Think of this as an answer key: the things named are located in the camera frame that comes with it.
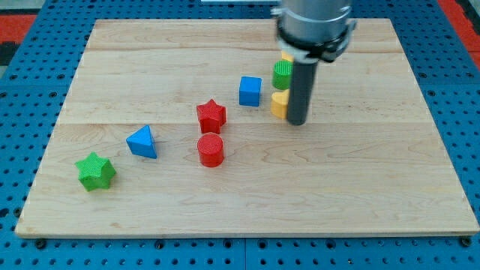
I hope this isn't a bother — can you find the green star block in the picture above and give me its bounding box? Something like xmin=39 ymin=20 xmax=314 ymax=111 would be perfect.
xmin=75 ymin=151 xmax=116 ymax=192

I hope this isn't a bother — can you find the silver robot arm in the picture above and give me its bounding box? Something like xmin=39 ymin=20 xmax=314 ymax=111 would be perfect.
xmin=271 ymin=0 xmax=356 ymax=125

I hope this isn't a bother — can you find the yellow heart block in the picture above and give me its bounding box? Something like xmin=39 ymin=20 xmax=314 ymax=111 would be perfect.
xmin=271 ymin=89 xmax=290 ymax=119

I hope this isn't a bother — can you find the wooden board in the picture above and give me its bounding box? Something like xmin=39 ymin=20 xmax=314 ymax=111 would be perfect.
xmin=16 ymin=19 xmax=479 ymax=239

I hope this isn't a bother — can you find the blue cube block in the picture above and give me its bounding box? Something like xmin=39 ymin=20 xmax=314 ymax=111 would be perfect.
xmin=239 ymin=76 xmax=262 ymax=107

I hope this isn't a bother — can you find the green cylinder block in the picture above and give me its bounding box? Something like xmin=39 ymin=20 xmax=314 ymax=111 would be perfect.
xmin=271 ymin=60 xmax=293 ymax=90

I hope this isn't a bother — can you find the yellow block behind arm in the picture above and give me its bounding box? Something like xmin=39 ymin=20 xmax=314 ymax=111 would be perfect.
xmin=281 ymin=50 xmax=294 ymax=62

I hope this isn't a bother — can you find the red cylinder block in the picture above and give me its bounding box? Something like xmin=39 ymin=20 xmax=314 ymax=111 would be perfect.
xmin=197 ymin=133 xmax=224 ymax=167

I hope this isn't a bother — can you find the red star block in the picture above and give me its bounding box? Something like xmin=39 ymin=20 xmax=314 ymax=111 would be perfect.
xmin=196 ymin=99 xmax=227 ymax=134

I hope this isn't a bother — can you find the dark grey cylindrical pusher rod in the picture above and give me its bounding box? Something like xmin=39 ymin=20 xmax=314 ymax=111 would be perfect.
xmin=286 ymin=60 xmax=318 ymax=126

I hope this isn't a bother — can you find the blue triangle block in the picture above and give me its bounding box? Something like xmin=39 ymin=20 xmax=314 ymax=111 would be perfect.
xmin=126 ymin=125 xmax=158 ymax=159

